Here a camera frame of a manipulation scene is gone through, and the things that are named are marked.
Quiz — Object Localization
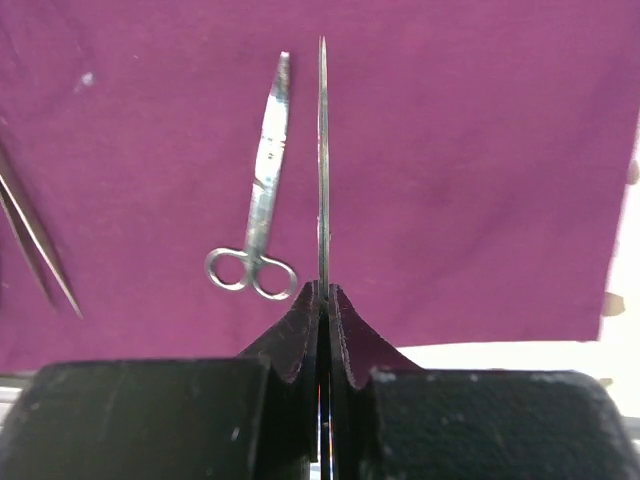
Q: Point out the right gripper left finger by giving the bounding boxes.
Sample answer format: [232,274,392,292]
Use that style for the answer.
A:
[1,283,320,479]

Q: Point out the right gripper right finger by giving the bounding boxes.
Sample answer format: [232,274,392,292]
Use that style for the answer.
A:
[328,287,639,479]

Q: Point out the steel surgical scissors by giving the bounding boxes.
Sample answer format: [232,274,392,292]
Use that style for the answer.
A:
[204,51,298,301]
[317,36,330,303]

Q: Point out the thin pointed tweezers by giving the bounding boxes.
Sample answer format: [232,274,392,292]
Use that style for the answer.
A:
[1,145,84,319]

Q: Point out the purple surgical cloth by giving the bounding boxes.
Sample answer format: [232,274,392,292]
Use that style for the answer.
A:
[1,1,639,370]

